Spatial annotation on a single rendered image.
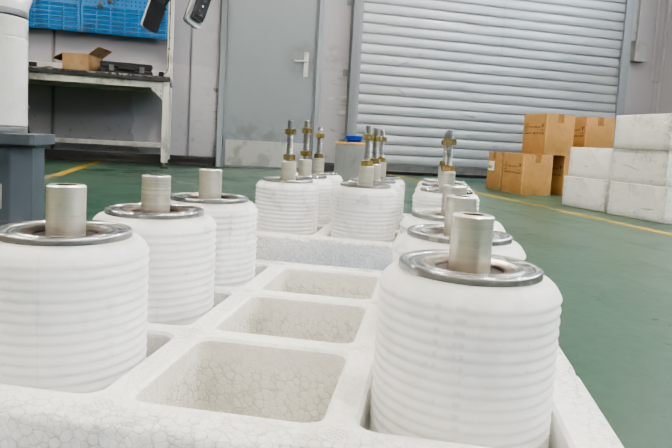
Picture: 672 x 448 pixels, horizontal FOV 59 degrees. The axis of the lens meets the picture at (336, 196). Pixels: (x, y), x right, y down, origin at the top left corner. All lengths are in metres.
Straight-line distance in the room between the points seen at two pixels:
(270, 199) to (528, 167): 3.78
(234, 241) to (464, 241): 0.30
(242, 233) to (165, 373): 0.23
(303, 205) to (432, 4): 5.68
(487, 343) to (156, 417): 0.16
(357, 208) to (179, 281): 0.43
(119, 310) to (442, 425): 0.19
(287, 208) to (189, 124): 5.09
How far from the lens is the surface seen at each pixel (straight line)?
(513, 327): 0.29
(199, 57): 5.97
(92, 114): 6.00
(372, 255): 0.82
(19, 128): 1.02
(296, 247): 0.83
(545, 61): 7.01
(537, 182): 4.60
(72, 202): 0.38
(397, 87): 6.23
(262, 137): 5.96
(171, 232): 0.45
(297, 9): 6.13
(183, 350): 0.40
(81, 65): 5.53
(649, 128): 3.44
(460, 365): 0.30
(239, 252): 0.57
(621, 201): 3.55
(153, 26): 0.81
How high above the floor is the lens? 0.32
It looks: 5 degrees down
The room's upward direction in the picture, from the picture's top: 3 degrees clockwise
